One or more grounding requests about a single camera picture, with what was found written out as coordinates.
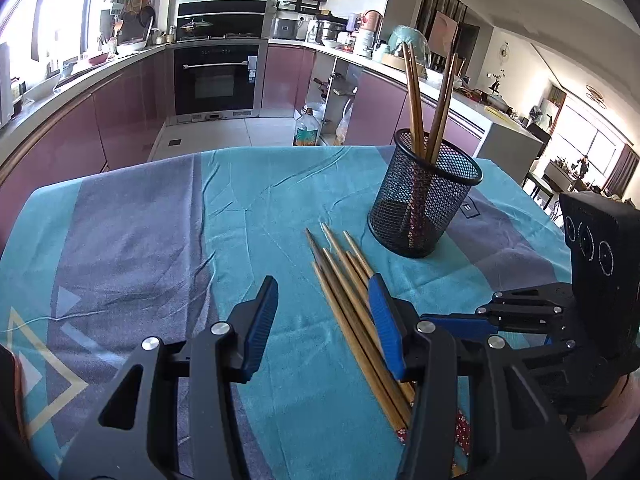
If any black camera box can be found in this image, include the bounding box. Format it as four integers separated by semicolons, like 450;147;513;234
560;192;640;375

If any window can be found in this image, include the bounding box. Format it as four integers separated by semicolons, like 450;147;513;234
1;0;92;80

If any teal covered appliance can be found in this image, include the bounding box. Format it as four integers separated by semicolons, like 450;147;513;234
388;25;431;67

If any wooden chopstick four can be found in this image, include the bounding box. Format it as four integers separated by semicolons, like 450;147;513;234
430;53;461;165

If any black built-in oven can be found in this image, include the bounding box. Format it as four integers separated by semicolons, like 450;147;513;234
174;39;267;124

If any wooden chopstick six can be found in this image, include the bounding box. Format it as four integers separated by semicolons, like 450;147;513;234
311;262;407;442

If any wooden chopstick three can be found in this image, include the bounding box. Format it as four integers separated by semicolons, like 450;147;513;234
425;51;457;165

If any blue grey tablecloth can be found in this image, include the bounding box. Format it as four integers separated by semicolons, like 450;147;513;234
1;148;570;479

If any oil bottle on floor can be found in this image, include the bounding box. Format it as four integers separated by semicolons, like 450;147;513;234
293;107;321;146

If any right hand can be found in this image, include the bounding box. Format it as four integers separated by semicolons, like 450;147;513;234
570;376;639;479

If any steel pot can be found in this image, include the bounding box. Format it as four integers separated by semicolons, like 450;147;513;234
314;16;347;44

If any black mesh cup holder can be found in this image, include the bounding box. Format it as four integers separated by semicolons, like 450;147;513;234
368;128;483;259

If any wooden chopstick five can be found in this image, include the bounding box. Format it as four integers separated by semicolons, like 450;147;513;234
305;227;414;426

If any pink kettle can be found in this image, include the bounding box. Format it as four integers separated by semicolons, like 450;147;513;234
360;10;383;35

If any black range hood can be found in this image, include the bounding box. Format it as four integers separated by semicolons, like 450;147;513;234
176;0;274;41

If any wooden chopstick two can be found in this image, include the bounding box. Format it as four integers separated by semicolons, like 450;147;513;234
406;44;429;158

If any white bowl on counter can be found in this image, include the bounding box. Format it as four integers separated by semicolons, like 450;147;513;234
24;75;60;102

